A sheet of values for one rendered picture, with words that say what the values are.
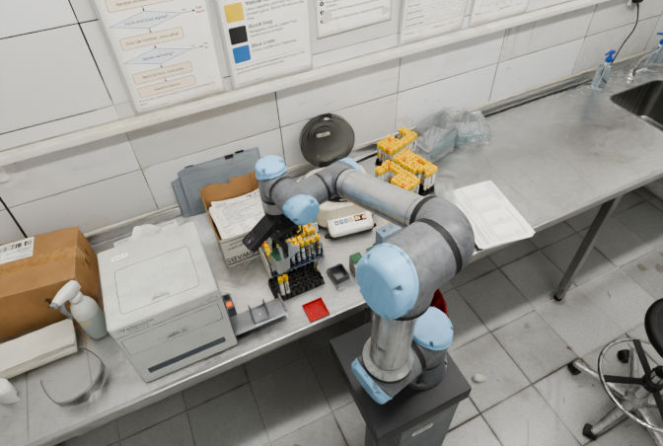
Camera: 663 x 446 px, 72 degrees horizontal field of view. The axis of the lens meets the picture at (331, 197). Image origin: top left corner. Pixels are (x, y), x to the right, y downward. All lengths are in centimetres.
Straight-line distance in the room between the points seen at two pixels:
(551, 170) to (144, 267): 160
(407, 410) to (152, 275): 76
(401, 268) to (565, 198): 135
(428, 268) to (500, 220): 108
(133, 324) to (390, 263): 74
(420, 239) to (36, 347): 127
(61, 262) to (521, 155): 179
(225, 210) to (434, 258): 113
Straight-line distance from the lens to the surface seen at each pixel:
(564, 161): 219
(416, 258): 75
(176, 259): 134
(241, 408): 237
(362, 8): 171
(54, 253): 170
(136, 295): 131
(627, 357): 270
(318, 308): 152
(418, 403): 133
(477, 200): 187
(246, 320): 149
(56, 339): 168
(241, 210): 175
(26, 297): 167
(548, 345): 263
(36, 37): 151
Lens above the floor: 217
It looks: 45 degrees down
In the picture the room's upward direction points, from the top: 3 degrees counter-clockwise
